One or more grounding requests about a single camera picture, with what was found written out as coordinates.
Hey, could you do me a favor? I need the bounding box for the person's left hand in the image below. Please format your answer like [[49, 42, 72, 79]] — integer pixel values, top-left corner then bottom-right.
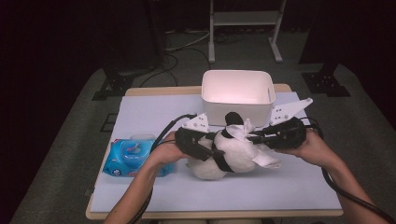
[[146, 130, 189, 171]]

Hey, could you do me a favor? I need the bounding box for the hand-held gripper cable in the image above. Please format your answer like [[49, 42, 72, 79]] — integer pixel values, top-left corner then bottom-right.
[[150, 113, 198, 153], [298, 116, 396, 224]]

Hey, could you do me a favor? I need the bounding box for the panda plush toy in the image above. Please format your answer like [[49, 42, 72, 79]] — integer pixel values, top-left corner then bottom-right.
[[186, 111, 265, 181]]

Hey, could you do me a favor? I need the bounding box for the person's right hand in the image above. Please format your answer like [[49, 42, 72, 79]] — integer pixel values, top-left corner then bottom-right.
[[276, 128, 338, 171]]

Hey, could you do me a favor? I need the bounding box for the white metal stand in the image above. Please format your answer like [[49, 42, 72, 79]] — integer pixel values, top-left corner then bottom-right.
[[207, 0, 288, 64]]

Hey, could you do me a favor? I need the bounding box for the blue wet wipes pack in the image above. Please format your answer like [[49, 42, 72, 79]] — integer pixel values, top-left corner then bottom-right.
[[102, 133, 176, 178]]

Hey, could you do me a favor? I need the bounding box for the pale lavender table mat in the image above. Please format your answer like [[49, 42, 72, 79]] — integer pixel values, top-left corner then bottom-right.
[[90, 91, 344, 214]]

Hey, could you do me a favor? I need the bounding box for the black floor cable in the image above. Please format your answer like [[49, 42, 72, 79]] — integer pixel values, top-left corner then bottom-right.
[[139, 46, 213, 89]]

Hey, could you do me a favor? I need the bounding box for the right hand-held gripper cable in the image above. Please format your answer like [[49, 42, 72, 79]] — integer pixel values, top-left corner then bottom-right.
[[298, 116, 396, 224]]

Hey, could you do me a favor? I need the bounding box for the black floor frame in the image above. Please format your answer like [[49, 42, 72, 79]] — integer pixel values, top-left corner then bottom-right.
[[100, 113, 119, 133]]

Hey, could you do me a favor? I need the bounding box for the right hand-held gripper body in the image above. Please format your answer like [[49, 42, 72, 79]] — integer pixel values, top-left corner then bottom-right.
[[269, 97, 314, 150]]

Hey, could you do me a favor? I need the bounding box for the left hand-held gripper cable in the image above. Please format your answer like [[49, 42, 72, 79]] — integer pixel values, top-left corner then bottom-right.
[[150, 113, 198, 153]]

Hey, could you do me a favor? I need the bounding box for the black cable bundle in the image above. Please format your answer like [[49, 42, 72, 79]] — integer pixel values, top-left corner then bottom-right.
[[214, 31, 250, 45]]

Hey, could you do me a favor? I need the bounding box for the white plastic bin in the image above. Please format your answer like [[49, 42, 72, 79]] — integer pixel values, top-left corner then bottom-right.
[[200, 69, 276, 128]]

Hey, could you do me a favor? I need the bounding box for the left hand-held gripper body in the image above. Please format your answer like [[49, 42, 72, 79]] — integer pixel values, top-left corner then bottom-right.
[[174, 112, 211, 157]]

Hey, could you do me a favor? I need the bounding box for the black stand base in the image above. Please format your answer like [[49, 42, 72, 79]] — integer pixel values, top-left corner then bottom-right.
[[92, 66, 134, 101], [301, 62, 352, 98]]

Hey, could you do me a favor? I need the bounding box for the white wet wipe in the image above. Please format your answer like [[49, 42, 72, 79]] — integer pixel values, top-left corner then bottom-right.
[[225, 118, 281, 170]]

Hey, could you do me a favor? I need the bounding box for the white floor cable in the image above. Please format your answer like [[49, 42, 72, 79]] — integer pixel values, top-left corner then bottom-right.
[[164, 30, 211, 52]]

